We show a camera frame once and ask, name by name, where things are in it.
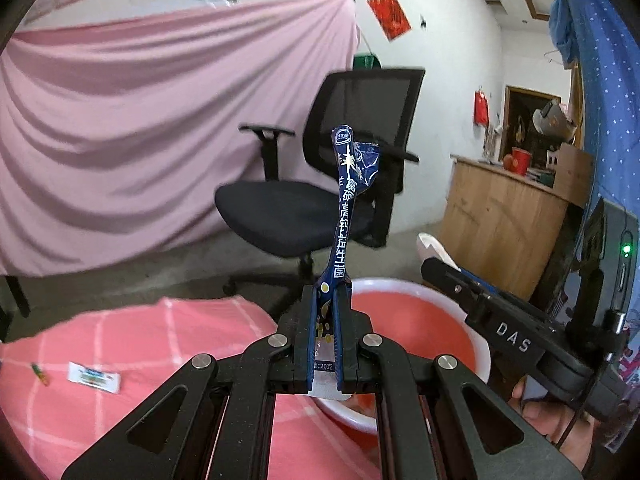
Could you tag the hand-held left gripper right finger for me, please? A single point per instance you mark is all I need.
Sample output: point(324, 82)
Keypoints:
point(342, 320)

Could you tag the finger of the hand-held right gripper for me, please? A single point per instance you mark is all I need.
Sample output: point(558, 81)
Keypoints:
point(480, 286)
point(445, 277)

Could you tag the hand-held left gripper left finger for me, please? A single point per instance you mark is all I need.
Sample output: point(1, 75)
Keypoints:
point(309, 320)

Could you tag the white plastic piece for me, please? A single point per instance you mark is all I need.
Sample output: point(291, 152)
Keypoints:
point(435, 250)

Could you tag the pink plastic basin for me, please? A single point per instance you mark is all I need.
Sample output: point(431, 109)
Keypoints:
point(415, 320)

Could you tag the blue stick sachet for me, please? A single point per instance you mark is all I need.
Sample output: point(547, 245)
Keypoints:
point(345, 200)

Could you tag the person's right hand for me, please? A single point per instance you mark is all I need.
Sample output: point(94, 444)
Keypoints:
point(545, 415)

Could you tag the wooden cabinet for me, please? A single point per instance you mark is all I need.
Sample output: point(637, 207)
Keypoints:
point(500, 230)

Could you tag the red cup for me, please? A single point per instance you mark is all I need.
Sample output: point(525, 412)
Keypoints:
point(521, 161)

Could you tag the black office chair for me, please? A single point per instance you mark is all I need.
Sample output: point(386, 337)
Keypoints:
point(350, 160)

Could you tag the dark framed picture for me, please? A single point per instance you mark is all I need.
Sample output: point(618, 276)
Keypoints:
point(520, 120)

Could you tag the red hanging decoration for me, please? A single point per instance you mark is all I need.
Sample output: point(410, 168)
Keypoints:
point(481, 107)

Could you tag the grey rice cooker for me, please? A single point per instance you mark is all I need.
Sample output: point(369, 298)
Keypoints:
point(552, 120)

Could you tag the pink checkered tablecloth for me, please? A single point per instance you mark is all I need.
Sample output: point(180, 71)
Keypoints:
point(125, 410)

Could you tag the small white printed packet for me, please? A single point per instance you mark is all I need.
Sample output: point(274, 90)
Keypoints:
point(95, 376)

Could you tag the blue dotted curtain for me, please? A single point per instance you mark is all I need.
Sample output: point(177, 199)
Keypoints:
point(610, 85)

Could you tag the pink hanging sheet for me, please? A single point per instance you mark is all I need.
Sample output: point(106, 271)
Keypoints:
point(150, 125)

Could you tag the light blue hanging cloth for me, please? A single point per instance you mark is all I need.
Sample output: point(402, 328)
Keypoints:
point(565, 30)

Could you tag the small green candy wrapper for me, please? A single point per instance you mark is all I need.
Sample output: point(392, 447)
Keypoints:
point(40, 372)

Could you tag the green wall sign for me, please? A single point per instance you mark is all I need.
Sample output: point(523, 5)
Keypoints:
point(365, 61)

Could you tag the red wall poster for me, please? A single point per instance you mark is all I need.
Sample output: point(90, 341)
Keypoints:
point(390, 15)

